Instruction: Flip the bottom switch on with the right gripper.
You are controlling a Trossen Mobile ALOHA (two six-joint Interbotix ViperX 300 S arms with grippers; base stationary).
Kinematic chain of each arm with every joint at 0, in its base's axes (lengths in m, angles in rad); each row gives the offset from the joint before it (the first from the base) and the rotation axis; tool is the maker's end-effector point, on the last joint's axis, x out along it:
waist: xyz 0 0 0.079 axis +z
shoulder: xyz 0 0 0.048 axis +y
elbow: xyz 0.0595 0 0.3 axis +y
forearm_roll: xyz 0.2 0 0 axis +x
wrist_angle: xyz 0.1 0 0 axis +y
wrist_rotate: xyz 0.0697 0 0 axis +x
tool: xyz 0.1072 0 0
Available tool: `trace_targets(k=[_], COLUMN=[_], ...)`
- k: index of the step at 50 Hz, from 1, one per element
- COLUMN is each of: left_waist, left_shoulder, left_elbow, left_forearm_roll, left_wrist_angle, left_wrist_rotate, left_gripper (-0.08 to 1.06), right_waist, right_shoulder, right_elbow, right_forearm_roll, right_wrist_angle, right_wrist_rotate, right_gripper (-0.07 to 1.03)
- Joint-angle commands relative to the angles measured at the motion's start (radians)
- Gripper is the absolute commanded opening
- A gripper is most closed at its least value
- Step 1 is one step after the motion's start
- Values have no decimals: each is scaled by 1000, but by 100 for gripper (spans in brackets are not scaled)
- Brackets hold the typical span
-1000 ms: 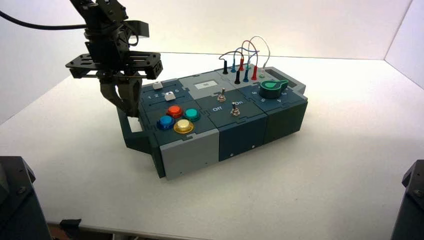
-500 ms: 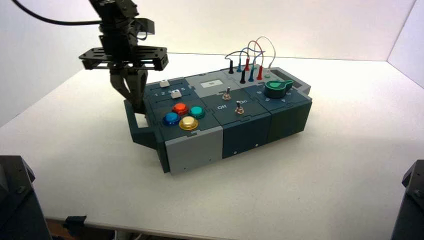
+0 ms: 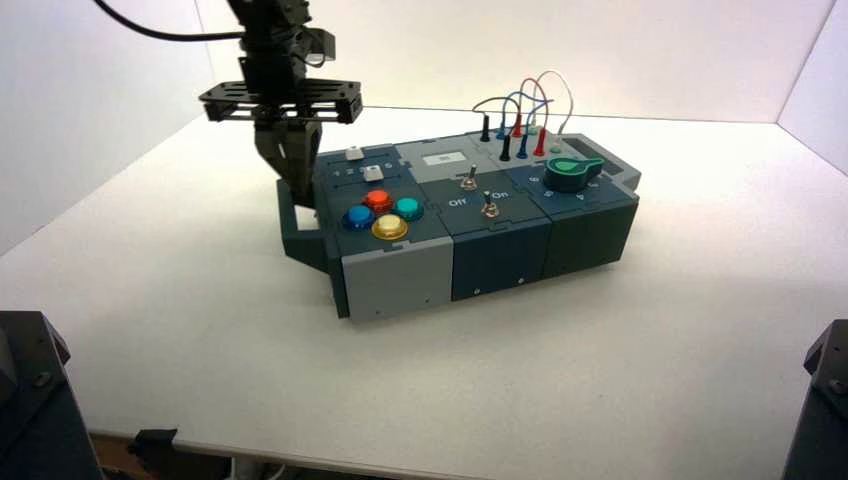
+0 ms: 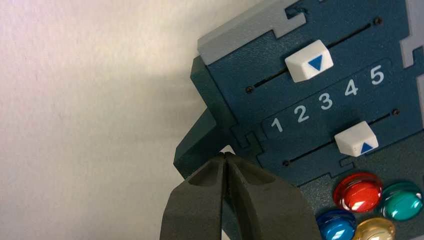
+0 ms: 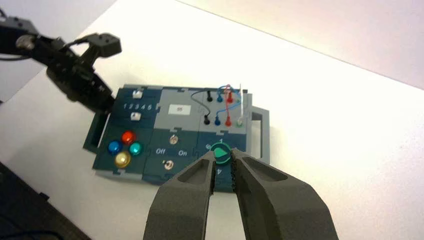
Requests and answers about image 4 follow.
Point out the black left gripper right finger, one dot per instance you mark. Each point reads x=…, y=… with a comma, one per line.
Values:
x=268, y=208

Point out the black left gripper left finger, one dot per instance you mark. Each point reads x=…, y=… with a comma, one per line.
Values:
x=195, y=205

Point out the modular blue grey control box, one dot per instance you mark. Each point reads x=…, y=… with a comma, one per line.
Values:
x=281, y=96

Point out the blue dome push button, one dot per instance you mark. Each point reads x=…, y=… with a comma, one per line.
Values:
x=336, y=227

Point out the red dome push button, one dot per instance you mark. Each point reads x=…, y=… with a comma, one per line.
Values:
x=357, y=192

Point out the yellow dome push button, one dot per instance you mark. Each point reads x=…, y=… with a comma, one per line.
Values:
x=374, y=230

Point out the white slider knob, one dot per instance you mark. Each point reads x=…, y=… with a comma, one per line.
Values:
x=354, y=137
x=304, y=63

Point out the teal dome push button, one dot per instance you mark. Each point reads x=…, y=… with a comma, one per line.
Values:
x=402, y=202

